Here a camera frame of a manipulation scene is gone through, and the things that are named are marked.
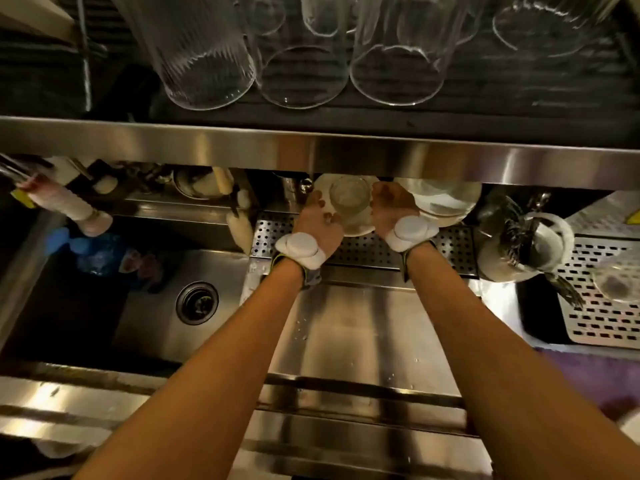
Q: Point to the person's right hand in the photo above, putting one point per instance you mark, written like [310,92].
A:
[392,204]

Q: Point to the blue dish soap bottle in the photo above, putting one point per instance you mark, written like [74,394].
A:
[95,254]

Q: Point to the white left wrist tracker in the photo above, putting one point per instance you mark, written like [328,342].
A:
[300,247]

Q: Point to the white wrist tracker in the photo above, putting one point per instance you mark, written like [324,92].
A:
[300,247]
[412,232]

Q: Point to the bunch of steel cutlery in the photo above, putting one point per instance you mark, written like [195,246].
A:
[515,234]

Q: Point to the stack of white plates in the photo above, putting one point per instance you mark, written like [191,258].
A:
[445,202]

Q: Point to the white right wrist tracker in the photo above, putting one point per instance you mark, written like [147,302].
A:
[412,232]

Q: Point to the recessed steel drainboard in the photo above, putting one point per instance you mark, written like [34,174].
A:
[360,334]

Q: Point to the steel fork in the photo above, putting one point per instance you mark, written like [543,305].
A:
[567,292]

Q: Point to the white saucer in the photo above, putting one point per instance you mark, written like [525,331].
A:
[361,225]

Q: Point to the stainless steel sink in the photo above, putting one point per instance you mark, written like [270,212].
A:
[150,324]

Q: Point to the white ceramic cutlery jug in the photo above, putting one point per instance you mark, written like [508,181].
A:
[555,244]

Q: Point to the slotted steel drip tray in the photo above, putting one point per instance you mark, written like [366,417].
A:
[585,314]

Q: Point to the group of tall clear glasses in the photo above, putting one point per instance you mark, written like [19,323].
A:
[210,59]

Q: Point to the person's left hand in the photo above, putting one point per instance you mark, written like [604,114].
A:
[320,219]

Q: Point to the round steel bowl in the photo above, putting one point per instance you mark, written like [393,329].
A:
[187,187]

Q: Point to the perforated steel drip tray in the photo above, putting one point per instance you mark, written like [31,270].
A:
[357,249]

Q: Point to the small patterned glass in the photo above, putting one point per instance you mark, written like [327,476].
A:
[350,194]

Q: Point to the person's left forearm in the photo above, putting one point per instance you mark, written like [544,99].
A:
[200,394]

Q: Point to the white sponge bottle brush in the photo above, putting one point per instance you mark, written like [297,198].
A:
[241,232]

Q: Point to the yellow faucet tag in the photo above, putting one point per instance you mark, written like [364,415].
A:
[22,198]

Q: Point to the clear measuring cup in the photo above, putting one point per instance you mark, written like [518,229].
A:
[620,279]

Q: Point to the person's right forearm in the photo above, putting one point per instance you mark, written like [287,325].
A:
[500,384]

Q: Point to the round sink drain strainer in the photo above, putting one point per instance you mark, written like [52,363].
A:
[196,303]

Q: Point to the purple cloth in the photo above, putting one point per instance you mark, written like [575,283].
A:
[590,379]

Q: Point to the chrome faucet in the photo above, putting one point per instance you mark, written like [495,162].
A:
[15,169]

